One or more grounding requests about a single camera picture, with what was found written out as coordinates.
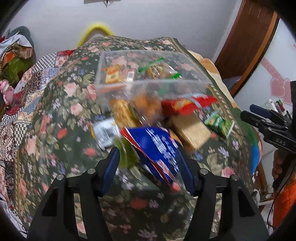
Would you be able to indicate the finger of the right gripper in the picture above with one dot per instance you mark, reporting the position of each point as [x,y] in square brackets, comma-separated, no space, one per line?
[261,108]
[258,121]

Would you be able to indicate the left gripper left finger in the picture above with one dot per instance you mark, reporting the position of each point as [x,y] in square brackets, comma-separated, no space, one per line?
[55,216]

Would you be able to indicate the tan biscuit block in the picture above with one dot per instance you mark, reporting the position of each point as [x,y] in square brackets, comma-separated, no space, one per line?
[190,130]

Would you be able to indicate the green jelly cup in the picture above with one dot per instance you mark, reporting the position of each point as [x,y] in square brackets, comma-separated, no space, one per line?
[128,155]

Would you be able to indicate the blue snack bag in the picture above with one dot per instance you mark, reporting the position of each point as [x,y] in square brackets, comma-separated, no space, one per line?
[157,152]

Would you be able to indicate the orange snack bag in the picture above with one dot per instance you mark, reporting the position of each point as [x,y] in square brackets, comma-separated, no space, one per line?
[146,108]

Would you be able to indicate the yellow puffed snack packet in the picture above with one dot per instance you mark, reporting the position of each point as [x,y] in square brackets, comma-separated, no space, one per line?
[122,115]

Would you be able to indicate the person's right hand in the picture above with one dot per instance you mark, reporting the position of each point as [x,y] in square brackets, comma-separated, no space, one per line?
[279,157]

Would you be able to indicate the white wardrobe sliding door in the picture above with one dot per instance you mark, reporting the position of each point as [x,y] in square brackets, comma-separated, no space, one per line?
[271,79]

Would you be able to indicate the green snack packet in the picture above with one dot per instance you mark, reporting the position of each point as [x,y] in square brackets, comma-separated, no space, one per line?
[219,124]

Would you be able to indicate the beige blanket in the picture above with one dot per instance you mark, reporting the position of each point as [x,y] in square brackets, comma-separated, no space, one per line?
[213,71]

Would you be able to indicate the red snack bag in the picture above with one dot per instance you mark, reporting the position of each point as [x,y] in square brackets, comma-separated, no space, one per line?
[186,105]

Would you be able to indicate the silver black snack packet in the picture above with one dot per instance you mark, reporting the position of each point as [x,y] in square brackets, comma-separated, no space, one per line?
[105,132]

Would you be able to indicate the brown wooden door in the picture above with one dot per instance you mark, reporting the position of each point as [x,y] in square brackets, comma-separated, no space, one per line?
[247,42]

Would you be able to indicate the patchwork quilt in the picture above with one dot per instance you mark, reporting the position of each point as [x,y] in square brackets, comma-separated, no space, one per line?
[16,119]

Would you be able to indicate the clear plastic storage box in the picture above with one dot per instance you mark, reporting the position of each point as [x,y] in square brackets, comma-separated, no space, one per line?
[165,74]

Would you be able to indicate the pink rabbit toy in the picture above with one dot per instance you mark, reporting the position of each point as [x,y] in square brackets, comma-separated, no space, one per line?
[7,92]

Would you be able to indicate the small orange cake packet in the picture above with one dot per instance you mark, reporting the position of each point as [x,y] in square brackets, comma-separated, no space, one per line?
[113,74]

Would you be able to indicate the pile of clothes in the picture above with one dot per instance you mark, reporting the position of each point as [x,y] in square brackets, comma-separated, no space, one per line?
[17,50]

